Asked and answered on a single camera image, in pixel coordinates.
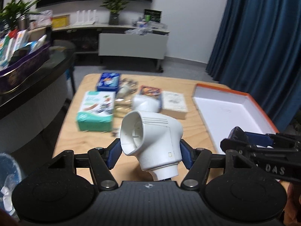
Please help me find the blue curtain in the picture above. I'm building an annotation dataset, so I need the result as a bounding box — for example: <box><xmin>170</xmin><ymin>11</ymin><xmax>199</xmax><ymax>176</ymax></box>
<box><xmin>206</xmin><ymin>0</ymin><xmax>300</xmax><ymax>131</ymax></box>

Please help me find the teal band-aid box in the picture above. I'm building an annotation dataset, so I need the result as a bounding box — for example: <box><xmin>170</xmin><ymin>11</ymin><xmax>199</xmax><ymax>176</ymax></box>
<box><xmin>76</xmin><ymin>91</ymin><xmax>115</xmax><ymax>132</ymax></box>

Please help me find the potted green plant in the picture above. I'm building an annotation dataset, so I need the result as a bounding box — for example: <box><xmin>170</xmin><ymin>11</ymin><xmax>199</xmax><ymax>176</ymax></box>
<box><xmin>101</xmin><ymin>0</ymin><xmax>129</xmax><ymax>26</ymax></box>

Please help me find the white tv cabinet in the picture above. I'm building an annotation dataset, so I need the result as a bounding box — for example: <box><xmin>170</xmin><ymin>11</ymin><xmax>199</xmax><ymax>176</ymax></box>
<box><xmin>52</xmin><ymin>24</ymin><xmax>170</xmax><ymax>73</ymax></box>

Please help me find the blue trash bin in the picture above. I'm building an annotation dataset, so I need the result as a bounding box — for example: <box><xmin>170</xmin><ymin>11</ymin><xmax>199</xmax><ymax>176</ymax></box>
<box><xmin>0</xmin><ymin>153</ymin><xmax>23</xmax><ymax>219</ymax></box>

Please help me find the yellow box on cabinet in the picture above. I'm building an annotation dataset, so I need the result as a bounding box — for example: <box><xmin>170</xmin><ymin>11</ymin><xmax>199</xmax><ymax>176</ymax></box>
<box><xmin>52</xmin><ymin>14</ymin><xmax>70</xmax><ymax>28</ymax></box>

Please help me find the black green display box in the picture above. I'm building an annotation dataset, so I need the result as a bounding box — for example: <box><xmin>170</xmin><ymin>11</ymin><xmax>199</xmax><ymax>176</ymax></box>
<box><xmin>144</xmin><ymin>9</ymin><xmax>162</xmax><ymax>23</ymax></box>

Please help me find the white plastic bag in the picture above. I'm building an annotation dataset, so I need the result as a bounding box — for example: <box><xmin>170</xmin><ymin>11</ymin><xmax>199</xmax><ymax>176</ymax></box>
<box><xmin>29</xmin><ymin>10</ymin><xmax>53</xmax><ymax>30</ymax></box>

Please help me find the white small carton box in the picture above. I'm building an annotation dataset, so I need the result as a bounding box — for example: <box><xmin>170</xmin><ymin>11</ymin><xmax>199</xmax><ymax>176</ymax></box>
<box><xmin>161</xmin><ymin>91</ymin><xmax>188</xmax><ymax>119</ymax></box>

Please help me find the black round side table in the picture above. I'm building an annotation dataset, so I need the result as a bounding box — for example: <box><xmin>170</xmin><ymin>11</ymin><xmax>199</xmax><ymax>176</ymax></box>
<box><xmin>1</xmin><ymin>40</ymin><xmax>75</xmax><ymax>153</ymax></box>

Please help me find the purple tray of boxes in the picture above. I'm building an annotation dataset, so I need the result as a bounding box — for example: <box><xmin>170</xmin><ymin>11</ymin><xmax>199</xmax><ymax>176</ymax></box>
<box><xmin>1</xmin><ymin>29</ymin><xmax>50</xmax><ymax>94</ymax></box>

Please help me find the white plug-in vaporizer with bottle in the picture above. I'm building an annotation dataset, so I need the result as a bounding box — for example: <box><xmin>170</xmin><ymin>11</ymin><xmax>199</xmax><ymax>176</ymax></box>
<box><xmin>115</xmin><ymin>91</ymin><xmax>163</xmax><ymax>118</ymax></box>

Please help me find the orange white shallow box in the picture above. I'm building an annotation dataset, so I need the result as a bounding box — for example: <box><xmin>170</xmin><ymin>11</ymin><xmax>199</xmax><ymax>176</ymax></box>
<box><xmin>192</xmin><ymin>83</ymin><xmax>278</xmax><ymax>154</ymax></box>

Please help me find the left potted plant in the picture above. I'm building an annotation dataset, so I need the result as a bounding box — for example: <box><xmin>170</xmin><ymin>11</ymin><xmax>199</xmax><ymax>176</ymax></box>
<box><xmin>1</xmin><ymin>0</ymin><xmax>40</xmax><ymax>31</ymax></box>

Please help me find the dark playing card box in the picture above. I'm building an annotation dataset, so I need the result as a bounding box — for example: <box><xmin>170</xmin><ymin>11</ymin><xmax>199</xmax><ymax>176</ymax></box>
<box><xmin>138</xmin><ymin>85</ymin><xmax>162</xmax><ymax>113</ymax></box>

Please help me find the blue tissue pack box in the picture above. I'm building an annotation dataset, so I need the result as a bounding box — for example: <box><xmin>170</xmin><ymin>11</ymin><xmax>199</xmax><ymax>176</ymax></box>
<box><xmin>96</xmin><ymin>72</ymin><xmax>120</xmax><ymax>93</ymax></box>

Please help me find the white wifi router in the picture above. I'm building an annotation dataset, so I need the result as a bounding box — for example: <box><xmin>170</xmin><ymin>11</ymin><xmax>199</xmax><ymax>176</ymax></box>
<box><xmin>73</xmin><ymin>10</ymin><xmax>97</xmax><ymax>26</ymax></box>

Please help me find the clear liquid refill bottle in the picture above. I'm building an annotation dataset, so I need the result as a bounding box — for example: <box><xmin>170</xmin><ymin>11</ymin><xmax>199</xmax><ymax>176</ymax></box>
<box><xmin>117</xmin><ymin>78</ymin><xmax>138</xmax><ymax>98</ymax></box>

